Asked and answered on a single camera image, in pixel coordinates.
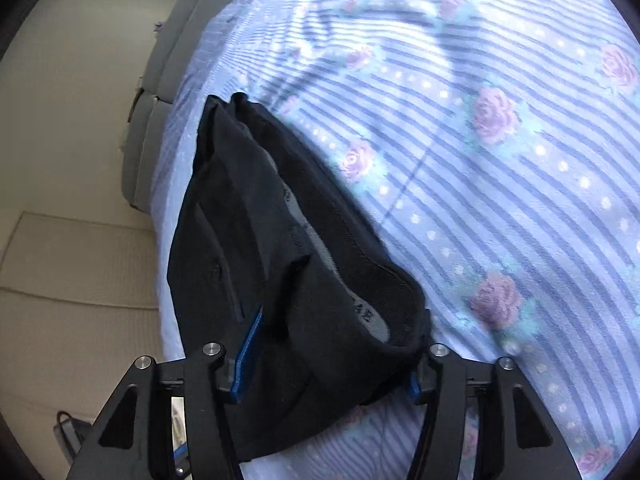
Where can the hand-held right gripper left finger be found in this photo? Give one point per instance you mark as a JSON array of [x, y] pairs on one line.
[[245, 360]]

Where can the blue floral striped bed sheet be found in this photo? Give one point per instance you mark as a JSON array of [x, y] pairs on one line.
[[475, 185]]

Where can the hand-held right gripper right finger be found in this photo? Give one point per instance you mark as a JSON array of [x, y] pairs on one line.
[[414, 385]]

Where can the black pants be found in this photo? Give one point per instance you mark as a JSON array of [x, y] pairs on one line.
[[300, 285]]

